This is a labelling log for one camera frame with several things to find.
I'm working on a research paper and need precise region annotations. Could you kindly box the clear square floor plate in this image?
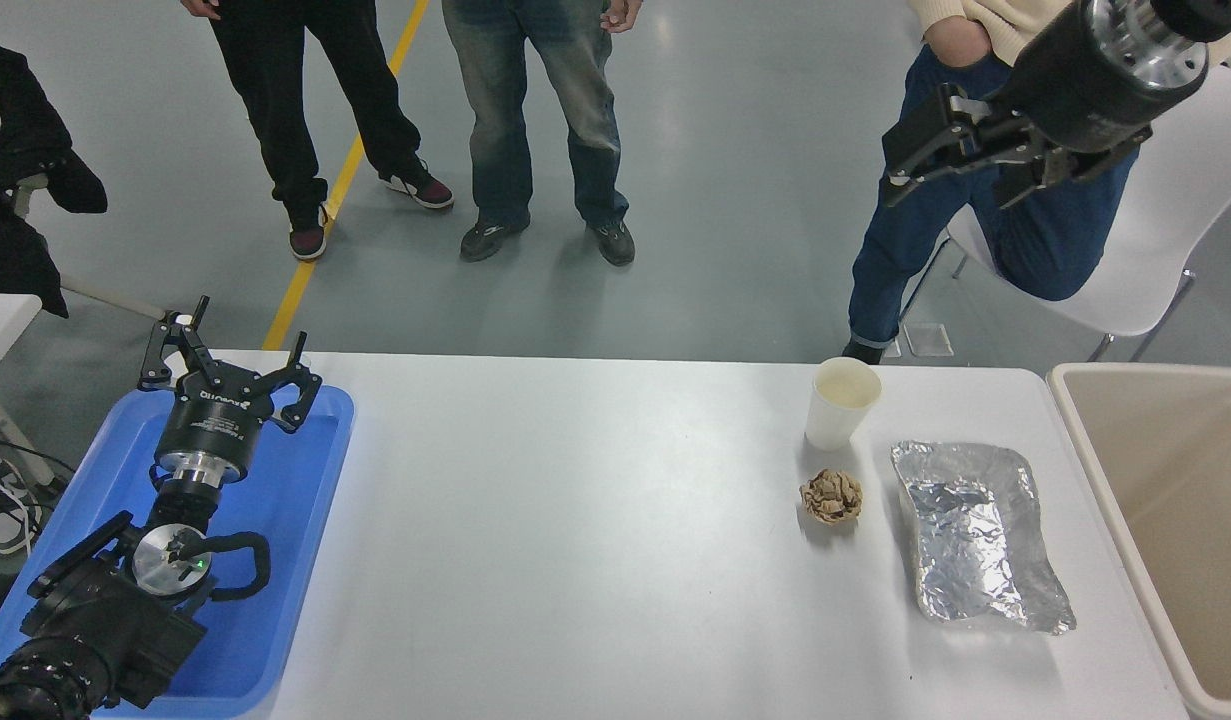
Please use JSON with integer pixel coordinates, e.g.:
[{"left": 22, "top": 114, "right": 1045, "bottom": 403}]
[{"left": 903, "top": 322, "right": 956, "bottom": 358}]

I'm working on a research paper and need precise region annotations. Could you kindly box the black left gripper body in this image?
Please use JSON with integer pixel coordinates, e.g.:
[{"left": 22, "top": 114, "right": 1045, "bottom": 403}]
[{"left": 155, "top": 370, "right": 278, "bottom": 477}]

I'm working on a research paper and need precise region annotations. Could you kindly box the seated person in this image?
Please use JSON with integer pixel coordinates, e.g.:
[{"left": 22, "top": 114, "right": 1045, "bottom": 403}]
[{"left": 0, "top": 35, "right": 109, "bottom": 319}]

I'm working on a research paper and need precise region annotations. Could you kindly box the small white table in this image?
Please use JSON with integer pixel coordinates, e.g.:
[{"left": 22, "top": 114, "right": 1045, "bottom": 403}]
[{"left": 0, "top": 293, "right": 58, "bottom": 486}]

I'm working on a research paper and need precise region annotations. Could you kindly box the white plastic chair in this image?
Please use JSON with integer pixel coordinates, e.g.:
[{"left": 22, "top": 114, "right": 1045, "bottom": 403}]
[{"left": 900, "top": 65, "right": 1231, "bottom": 364}]

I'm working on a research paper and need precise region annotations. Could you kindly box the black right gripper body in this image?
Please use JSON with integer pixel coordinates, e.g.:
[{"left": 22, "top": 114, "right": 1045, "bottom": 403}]
[{"left": 995, "top": 0, "right": 1172, "bottom": 155}]

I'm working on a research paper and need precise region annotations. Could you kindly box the white shoe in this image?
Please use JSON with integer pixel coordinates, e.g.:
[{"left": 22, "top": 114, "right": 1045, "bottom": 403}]
[{"left": 0, "top": 450, "right": 44, "bottom": 557}]

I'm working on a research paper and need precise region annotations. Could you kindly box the blue plastic tray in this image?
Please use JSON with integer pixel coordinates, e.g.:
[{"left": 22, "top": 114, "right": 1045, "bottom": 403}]
[{"left": 0, "top": 385, "right": 356, "bottom": 719}]

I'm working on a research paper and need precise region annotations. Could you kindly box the standing person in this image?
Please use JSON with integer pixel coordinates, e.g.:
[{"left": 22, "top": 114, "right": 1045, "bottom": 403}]
[
  {"left": 180, "top": 0, "right": 455, "bottom": 263},
  {"left": 441, "top": 0, "right": 644, "bottom": 268}
]

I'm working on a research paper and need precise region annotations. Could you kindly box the grey chair frame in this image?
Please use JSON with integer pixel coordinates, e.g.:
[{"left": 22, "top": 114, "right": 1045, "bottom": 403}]
[{"left": 10, "top": 172, "right": 168, "bottom": 321}]

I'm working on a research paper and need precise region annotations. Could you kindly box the silver foil tray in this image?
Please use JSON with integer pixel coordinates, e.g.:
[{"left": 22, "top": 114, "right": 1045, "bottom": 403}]
[{"left": 890, "top": 440, "right": 1078, "bottom": 636}]

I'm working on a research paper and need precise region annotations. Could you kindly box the white paper cup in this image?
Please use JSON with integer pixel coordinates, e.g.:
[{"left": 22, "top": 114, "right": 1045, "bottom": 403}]
[{"left": 804, "top": 357, "right": 883, "bottom": 451}]

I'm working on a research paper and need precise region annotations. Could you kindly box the large pale bin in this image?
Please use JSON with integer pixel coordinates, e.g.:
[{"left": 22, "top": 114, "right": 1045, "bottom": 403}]
[{"left": 1047, "top": 362, "right": 1231, "bottom": 720}]

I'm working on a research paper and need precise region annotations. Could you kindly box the crumpled tan paper ball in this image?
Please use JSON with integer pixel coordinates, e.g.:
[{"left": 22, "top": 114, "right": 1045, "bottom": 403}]
[{"left": 799, "top": 468, "right": 864, "bottom": 525}]

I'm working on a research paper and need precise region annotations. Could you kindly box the person leaning on chair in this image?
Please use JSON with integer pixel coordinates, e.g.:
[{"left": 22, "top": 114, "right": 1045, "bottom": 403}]
[{"left": 843, "top": 0, "right": 1231, "bottom": 364}]

